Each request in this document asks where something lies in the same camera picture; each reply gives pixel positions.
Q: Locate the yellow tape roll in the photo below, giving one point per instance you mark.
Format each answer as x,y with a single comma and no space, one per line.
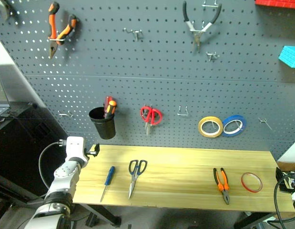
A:
201,130

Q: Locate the black table leg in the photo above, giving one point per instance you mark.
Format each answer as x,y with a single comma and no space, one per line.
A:
252,220
104,213

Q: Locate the grey pegboard wall panel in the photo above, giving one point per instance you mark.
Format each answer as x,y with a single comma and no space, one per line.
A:
161,78

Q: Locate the blue tape roll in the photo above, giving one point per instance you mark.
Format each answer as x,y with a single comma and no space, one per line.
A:
243,122

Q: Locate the silver pegboard hook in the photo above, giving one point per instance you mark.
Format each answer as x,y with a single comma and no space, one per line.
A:
265,122
65,114
135,32
183,111
212,56
210,3

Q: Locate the orange black combination pliers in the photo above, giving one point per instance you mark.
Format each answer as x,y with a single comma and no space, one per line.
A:
222,186

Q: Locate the thin red tape roll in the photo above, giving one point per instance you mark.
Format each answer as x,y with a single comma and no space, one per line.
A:
243,184

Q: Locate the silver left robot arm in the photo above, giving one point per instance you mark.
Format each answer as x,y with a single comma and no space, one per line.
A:
64,176

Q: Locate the orange black hanging pliers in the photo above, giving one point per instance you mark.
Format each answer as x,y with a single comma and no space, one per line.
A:
54,26

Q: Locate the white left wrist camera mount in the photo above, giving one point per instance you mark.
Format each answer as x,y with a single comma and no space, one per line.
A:
75,148

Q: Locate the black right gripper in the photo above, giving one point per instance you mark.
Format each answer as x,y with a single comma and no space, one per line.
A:
282,179

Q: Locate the cyan storage bin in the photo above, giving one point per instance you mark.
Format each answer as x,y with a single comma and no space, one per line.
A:
290,56

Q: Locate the brown cardboard box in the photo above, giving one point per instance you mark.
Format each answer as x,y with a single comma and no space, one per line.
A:
289,165

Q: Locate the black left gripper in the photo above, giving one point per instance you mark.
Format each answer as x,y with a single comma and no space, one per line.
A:
91,151

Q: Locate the black cup holder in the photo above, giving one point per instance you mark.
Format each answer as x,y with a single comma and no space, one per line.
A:
104,126

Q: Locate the black white needle-nose pliers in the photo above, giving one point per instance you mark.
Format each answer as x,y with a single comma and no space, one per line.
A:
197,33

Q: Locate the black cabinet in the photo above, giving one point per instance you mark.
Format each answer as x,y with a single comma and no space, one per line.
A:
21,143

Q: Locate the grey tape roll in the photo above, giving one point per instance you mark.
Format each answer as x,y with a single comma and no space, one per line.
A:
3,8

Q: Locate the red storage bin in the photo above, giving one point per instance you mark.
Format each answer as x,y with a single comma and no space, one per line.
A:
278,3

